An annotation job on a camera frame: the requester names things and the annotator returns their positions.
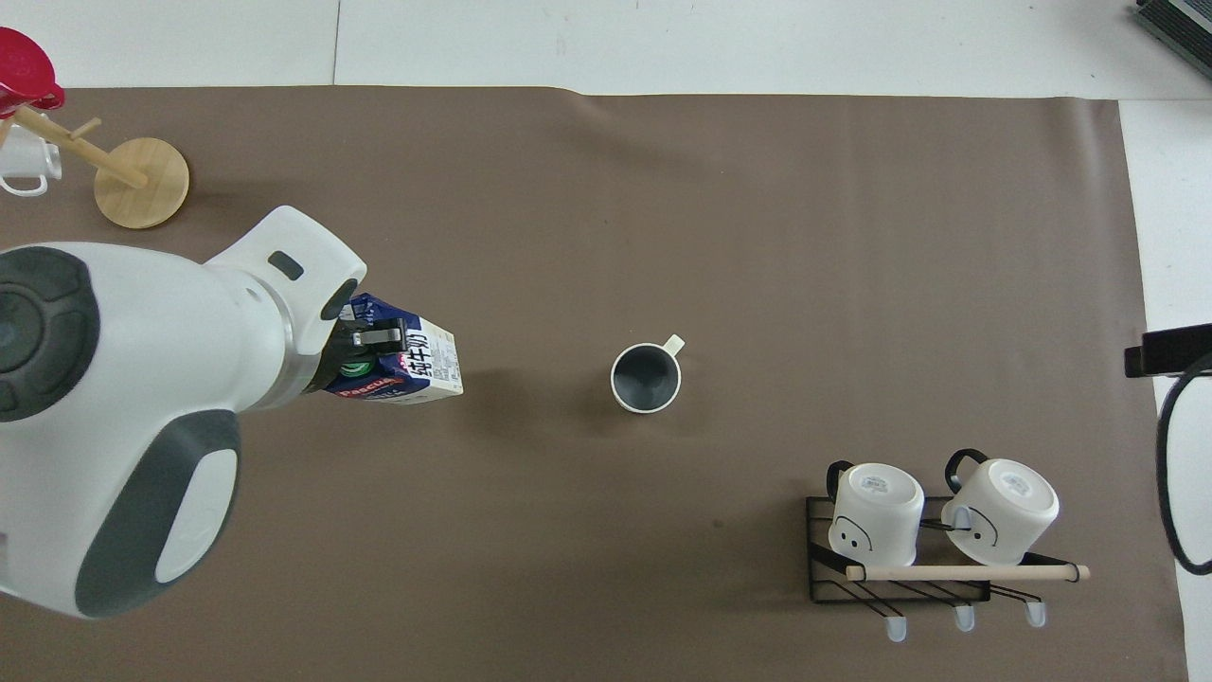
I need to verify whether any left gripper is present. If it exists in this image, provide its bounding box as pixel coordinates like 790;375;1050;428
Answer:
316;318;423;393

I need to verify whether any blue and white milk carton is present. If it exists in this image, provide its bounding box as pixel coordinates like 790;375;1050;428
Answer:
322;292;466;406

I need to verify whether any white cup with grey inside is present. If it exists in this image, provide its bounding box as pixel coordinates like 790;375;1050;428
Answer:
610;333;686;416

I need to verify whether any red cup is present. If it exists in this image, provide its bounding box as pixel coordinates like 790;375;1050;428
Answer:
0;27;66;120

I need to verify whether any wooden mug tree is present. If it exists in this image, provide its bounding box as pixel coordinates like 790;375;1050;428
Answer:
0;102;191;231

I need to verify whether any white mug with smiley face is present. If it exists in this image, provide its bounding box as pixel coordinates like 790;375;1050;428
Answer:
941;448;1061;568
826;460;926;568

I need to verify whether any black stand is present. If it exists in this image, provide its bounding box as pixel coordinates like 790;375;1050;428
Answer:
1124;323;1212;380

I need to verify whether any dark grey ribbed box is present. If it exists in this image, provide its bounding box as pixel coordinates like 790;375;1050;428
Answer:
1134;0;1212;56

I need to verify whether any black wire mug rack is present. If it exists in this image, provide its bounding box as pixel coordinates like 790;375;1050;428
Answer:
805;494;1092;644

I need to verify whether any black cable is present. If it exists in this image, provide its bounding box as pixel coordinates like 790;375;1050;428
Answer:
1155;352;1212;578

